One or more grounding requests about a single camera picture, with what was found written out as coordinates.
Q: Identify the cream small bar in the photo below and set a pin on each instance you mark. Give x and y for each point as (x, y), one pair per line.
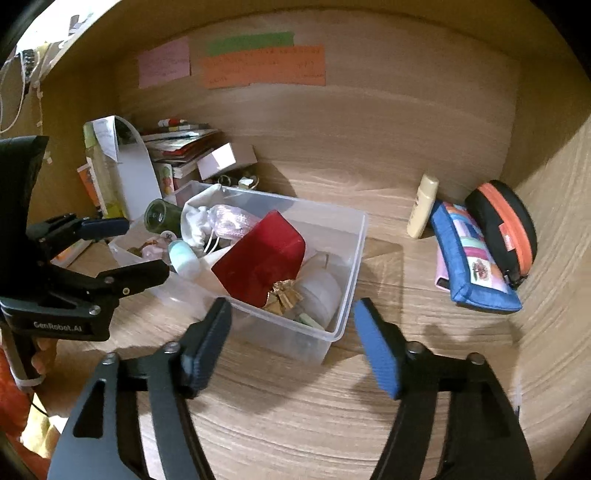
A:
(311, 321)

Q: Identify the blue patchwork pencil case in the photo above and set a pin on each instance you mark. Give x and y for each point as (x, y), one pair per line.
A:
(485, 300)

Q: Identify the small white box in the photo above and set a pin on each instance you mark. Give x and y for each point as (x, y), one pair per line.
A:
(221, 159)

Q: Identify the cream lotion bottle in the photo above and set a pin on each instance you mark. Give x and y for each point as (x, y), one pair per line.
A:
(422, 207)

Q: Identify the clear plastic storage box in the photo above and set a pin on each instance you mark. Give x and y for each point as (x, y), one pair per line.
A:
(295, 341)

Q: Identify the black orange zip case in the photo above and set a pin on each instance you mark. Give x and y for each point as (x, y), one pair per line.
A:
(482, 207)

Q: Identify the teal tube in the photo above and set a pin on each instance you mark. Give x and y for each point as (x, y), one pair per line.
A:
(182, 258)

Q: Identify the pink paper note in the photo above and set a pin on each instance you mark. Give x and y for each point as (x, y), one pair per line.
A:
(164, 62)

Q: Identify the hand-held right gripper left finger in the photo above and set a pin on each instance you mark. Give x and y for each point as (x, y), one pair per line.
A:
(210, 350)

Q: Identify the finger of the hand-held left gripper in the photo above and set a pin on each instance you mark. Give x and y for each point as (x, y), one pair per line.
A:
(143, 276)
(106, 227)

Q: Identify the white paper receipt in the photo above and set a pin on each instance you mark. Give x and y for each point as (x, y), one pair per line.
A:
(105, 136)

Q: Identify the stack of books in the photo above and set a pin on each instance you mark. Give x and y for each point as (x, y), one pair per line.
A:
(180, 147)

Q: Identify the pink flat pouch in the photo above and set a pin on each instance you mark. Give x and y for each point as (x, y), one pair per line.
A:
(441, 270)

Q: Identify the green glass bottle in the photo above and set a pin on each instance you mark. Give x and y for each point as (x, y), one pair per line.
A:
(161, 216)

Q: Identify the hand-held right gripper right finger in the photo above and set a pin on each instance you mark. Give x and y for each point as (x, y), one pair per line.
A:
(378, 350)

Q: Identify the yellow cloth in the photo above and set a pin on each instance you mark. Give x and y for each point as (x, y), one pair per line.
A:
(39, 434)

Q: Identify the green paper note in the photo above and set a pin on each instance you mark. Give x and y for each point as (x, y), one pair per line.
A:
(249, 44)

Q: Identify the green spray bottle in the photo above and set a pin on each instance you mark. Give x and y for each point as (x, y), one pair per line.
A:
(108, 194)

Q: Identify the pink round device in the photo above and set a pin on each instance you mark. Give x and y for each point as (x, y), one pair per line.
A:
(154, 250)

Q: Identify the orange paper note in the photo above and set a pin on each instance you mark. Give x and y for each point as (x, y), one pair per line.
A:
(263, 69)

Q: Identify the person's left hand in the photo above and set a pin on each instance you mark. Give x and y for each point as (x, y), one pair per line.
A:
(44, 357)

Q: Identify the orange packet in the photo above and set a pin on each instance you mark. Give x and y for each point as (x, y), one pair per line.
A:
(90, 184)

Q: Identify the red gift box gold bow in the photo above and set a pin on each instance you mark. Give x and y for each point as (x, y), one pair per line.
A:
(258, 258)

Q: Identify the round white plastic jar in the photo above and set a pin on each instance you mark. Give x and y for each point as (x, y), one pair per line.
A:
(323, 290)

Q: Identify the white paper bag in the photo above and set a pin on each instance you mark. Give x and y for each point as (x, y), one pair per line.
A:
(138, 184)

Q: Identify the metal key bunch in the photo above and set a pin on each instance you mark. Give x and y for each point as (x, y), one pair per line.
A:
(240, 181)

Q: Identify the orange cloth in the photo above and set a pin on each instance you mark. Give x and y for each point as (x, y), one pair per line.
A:
(11, 406)

